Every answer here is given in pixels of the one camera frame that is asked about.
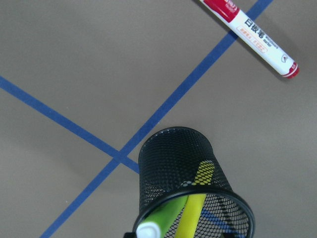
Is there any green highlighter pen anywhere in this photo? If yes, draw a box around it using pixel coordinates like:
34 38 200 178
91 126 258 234
136 196 188 238

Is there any yellow highlighter pen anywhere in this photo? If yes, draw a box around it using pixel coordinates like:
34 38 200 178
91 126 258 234
175 160 215 238

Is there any red white marker pen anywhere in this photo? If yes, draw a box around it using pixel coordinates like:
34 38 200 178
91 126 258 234
202 0 300 79

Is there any black mesh pen cup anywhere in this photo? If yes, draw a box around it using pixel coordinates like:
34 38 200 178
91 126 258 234
124 126 255 238

